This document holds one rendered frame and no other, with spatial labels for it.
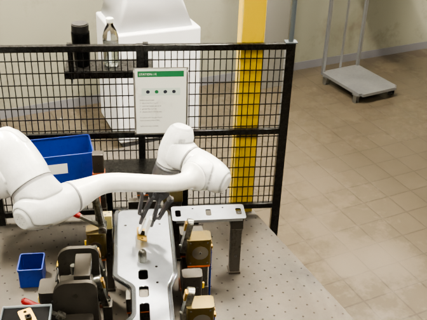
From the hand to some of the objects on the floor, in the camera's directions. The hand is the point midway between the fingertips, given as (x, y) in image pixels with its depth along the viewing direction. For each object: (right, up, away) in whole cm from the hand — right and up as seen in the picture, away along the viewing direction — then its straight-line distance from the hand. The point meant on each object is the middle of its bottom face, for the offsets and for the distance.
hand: (145, 225), depth 247 cm
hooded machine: (-27, +50, +295) cm, 300 cm away
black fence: (-41, -65, +97) cm, 124 cm away
